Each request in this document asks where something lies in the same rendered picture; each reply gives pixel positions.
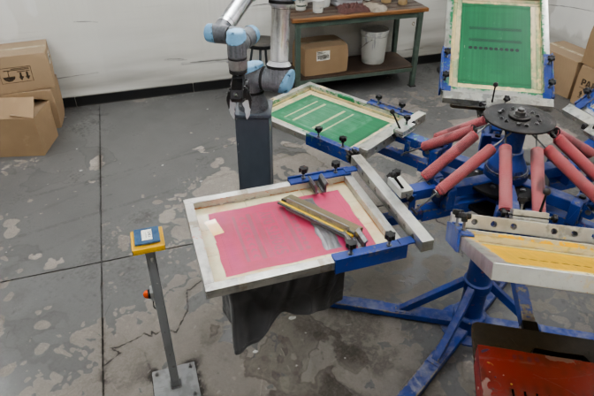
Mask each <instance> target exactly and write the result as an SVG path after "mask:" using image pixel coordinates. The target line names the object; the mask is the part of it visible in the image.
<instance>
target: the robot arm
mask: <svg viewBox="0 0 594 396"><path fill-rule="evenodd" d="M255 1H256V0H232V1H231V2H230V3H229V4H228V6H227V7H226V8H225V10H224V11H223V13H222V14H221V16H220V17H219V18H218V20H217V21H216V23H215V24H213V23H211V24H210V23H209V24H207V25H206V26H205V28H204V30H203V35H204V38H205V40H206V41H207V42H213V43H221V44H227V56H228V61H226V63H228V64H229V65H228V66H229V73H230V74H231V75H232V81H231V84H230V88H229V90H230V92H229V91H228V95H227V97H226V101H227V105H228V108H229V111H230V113H231V115H232V118H233V119H235V111H236V110H235V106H236V104H237V103H238V109H239V110H240V111H242V112H244V113H246V116H245V117H246V119H248V118H249V115H250V114H255V113H261V112H264V111H266V110H267V109H268V108H269V104H268V101H267V98H266V95H265V93H264V91H270V92H277V93H284V94H286V93H288V92H289V91H290V90H291V89H292V87H293V83H294V79H295V71H294V70H293V69H291V64H290V63H289V62H288V51H289V33H290V13H291V7H292V6H293V5H294V1H296V0H269V5H270V6H271V30H270V61H269V62H268V63H267V66H264V65H263V61H260V60H253V61H248V56H247V49H249V48H250V47H251V46H253V45H255V44H256V43H257V42H258V41H259V39H260V32H259V30H258V28H257V27H255V26H253V25H248V26H245V27H236V26H237V24H238V23H239V21H240V19H241V18H242V17H243V15H244V14H245V12H246V11H247V9H248V7H249V6H250V5H251V4H252V3H253V2H255Z"/></svg>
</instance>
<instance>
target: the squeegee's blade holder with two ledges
mask: <svg viewBox="0 0 594 396"><path fill-rule="evenodd" d="M286 203H288V204H290V205H292V206H294V207H295V208H297V209H300V210H302V211H304V212H307V213H309V214H310V215H312V216H314V217H317V218H319V219H321V220H323V221H325V222H327V223H329V224H331V225H334V226H336V227H338V228H339V229H341V230H344V231H346V232H347V230H348V229H349V226H348V225H345V224H343V223H341V222H340V221H337V220H335V219H333V218H331V217H328V216H326V215H324V214H322V213H320V212H318V211H316V210H314V209H311V208H309V207H307V206H305V205H303V204H301V203H299V202H296V201H294V200H292V199H290V198H287V199H286ZM286 210H288V211H290V212H292V213H293V214H295V215H297V216H299V217H302V218H304V219H307V220H308V221H310V222H312V223H314V224H317V223H316V222H314V221H312V220H310V219H308V218H306V217H304V216H302V215H300V214H298V213H296V212H294V211H291V210H289V209H287V208H286ZM318 225H320V224H318ZM321 226H322V227H323V228H325V229H327V230H330V231H331V232H333V233H335V234H338V235H339V236H341V237H343V238H345V236H344V235H341V234H339V233H337V232H334V231H333V230H331V229H329V228H327V227H325V226H323V225H321Z"/></svg>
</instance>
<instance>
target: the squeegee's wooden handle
mask: <svg viewBox="0 0 594 396"><path fill-rule="evenodd" d="M287 198H290V199H292V200H294V201H296V202H299V203H301V204H303V205H305V206H307V207H309V208H311V209H314V210H316V211H318V212H320V213H322V214H324V215H326V216H328V217H331V218H333V219H335V220H337V221H340V222H341V223H343V224H345V225H348V226H349V229H348V230H347V232H349V233H351V234H353V236H354V237H355V230H356V229H357V228H358V227H359V228H360V229H361V230H362V229H363V227H361V226H359V225H357V224H355V223H353V222H350V221H348V220H346V219H344V218H343V217H339V216H337V215H335V214H333V213H331V212H330V211H327V210H325V209H322V208H320V207H318V206H316V205H314V204H312V203H310V202H307V201H304V200H302V199H301V198H299V197H297V196H295V195H292V194H290V195H288V196H286V197H284V198H282V199H281V201H282V202H286V199H287Z"/></svg>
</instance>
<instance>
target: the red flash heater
mask: <svg viewBox="0 0 594 396"><path fill-rule="evenodd" d="M474 374H475V383H476V396H594V363H593V362H582V361H577V360H571V359H566V358H560V357H554V356H549V355H543V354H533V353H527V352H522V351H516V350H511V349H505V348H499V347H494V346H484V345H478V344H477V347H476V352H475V363H474Z"/></svg>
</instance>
